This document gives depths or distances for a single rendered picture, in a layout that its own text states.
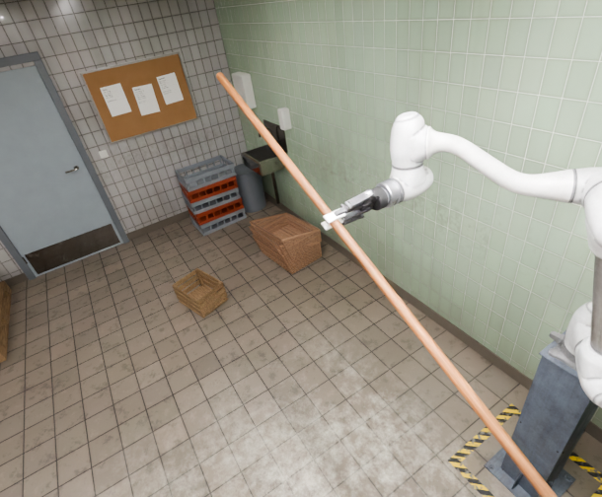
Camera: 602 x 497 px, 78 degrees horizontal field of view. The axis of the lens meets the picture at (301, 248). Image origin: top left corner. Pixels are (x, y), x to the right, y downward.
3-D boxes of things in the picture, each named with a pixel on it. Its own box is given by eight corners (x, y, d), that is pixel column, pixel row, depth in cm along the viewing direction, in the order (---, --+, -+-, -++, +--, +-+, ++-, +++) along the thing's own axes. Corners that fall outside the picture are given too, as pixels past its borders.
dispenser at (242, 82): (257, 107, 425) (250, 73, 404) (248, 109, 421) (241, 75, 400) (246, 104, 446) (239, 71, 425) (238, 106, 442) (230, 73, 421)
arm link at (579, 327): (608, 335, 148) (629, 295, 135) (620, 373, 135) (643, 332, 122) (560, 327, 154) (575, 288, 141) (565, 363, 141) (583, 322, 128)
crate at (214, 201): (240, 197, 461) (238, 186, 452) (193, 215, 440) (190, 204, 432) (229, 187, 491) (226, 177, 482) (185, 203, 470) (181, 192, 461)
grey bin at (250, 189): (272, 206, 496) (264, 168, 465) (247, 216, 482) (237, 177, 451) (260, 196, 524) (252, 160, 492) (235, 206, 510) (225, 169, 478)
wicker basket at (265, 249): (286, 278, 370) (281, 256, 354) (256, 255, 409) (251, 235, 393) (323, 256, 391) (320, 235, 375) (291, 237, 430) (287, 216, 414)
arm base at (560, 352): (562, 325, 161) (565, 317, 158) (621, 359, 145) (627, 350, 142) (536, 347, 154) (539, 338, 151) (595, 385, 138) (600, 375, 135)
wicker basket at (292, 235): (285, 264, 358) (280, 241, 342) (253, 243, 396) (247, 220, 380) (323, 242, 381) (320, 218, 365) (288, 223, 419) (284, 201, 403)
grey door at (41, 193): (130, 243, 467) (37, 51, 343) (30, 282, 425) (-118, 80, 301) (128, 240, 474) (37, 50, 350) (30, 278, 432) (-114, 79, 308)
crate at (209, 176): (236, 175, 445) (233, 163, 436) (188, 192, 423) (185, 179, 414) (223, 166, 474) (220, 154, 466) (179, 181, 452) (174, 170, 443)
